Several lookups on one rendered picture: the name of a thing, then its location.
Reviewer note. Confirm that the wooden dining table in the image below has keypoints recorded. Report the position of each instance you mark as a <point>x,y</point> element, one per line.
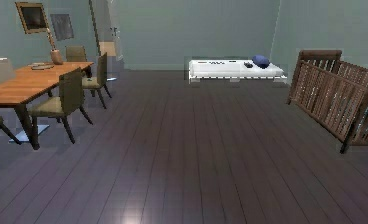
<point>23,83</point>

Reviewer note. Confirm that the grey frameless wall picture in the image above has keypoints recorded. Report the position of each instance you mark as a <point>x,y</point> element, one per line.
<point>62,26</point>

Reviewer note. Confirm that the brown vase with stick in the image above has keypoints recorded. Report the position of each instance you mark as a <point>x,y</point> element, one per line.
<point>55,55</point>

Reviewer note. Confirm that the white low bed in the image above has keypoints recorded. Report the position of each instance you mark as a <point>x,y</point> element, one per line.
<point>222,69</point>

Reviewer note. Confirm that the olive dining chair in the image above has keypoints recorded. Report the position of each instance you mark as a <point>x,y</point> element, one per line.
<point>76,54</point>
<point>63,100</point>
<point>98,78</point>

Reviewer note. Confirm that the gold framed dark picture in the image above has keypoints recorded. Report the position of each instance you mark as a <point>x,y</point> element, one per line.
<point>32,17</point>

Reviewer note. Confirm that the brown slatted wooden crib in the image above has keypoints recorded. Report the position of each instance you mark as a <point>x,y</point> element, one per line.
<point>332,91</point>

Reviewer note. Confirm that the flat brown plate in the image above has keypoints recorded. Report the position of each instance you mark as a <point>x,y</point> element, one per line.
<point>37,63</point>
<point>42,67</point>

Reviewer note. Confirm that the blue pillow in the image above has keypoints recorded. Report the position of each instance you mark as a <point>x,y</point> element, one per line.
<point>260,61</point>

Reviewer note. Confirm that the grey laptop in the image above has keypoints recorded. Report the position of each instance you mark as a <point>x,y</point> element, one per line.
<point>1,71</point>

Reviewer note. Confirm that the small black remote control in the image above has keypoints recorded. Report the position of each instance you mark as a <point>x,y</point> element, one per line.
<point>248,65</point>

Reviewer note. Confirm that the grey room door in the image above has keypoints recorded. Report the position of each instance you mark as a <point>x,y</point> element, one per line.
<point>107,25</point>

